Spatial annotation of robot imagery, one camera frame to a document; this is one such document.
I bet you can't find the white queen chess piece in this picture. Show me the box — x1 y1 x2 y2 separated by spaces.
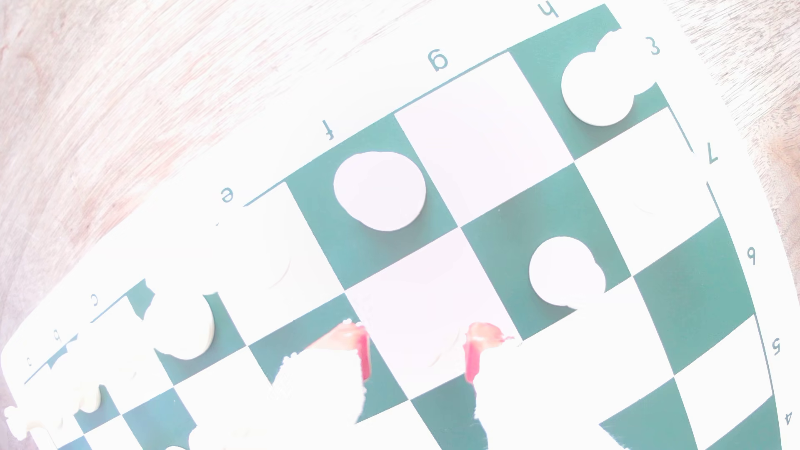
142 284 216 361

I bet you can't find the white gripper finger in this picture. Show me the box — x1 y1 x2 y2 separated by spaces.
464 322 602 450
272 319 374 450

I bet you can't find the green and cream chessboard mat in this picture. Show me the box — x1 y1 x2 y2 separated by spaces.
0 0 800 450

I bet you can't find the white pawn chess piece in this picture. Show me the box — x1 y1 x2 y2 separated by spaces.
406 322 466 374
529 236 607 310

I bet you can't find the white king chess piece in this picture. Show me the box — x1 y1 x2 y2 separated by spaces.
209 206 293 295

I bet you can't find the white rook chess piece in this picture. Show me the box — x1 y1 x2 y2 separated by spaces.
560 28 657 128
3 403 63 441

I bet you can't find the white bishop chess piece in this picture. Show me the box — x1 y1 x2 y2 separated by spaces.
333 151 428 233

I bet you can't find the white knight chess piece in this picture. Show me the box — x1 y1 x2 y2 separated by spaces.
65 375 104 415

